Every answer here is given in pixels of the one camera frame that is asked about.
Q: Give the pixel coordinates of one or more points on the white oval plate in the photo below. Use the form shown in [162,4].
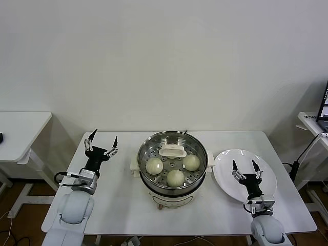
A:
[225,174]

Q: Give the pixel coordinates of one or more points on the black power adapter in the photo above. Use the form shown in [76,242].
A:
[295,167]

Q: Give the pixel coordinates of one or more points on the small black device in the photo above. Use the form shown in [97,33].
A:
[1,137]

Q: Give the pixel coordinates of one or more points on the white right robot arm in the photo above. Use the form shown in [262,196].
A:
[269,230]

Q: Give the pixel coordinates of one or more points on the white floor power strip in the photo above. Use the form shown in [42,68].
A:
[132,241]

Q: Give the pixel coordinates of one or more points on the round glass pot lid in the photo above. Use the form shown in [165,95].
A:
[173,153]

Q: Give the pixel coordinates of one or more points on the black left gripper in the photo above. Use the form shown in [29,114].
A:
[96,156]

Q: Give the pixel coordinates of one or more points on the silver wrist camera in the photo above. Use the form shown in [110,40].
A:
[267,203]
[69,181]

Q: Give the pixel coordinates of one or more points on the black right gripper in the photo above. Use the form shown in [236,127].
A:
[252,185]

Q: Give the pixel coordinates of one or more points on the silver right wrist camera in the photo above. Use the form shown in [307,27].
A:
[267,203]

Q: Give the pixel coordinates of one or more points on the stainless steel steamer basket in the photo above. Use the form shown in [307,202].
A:
[206,160]

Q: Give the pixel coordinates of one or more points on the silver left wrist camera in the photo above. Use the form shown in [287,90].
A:
[69,181]

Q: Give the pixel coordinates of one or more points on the white side table with laptop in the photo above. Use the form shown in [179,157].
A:
[308,123]

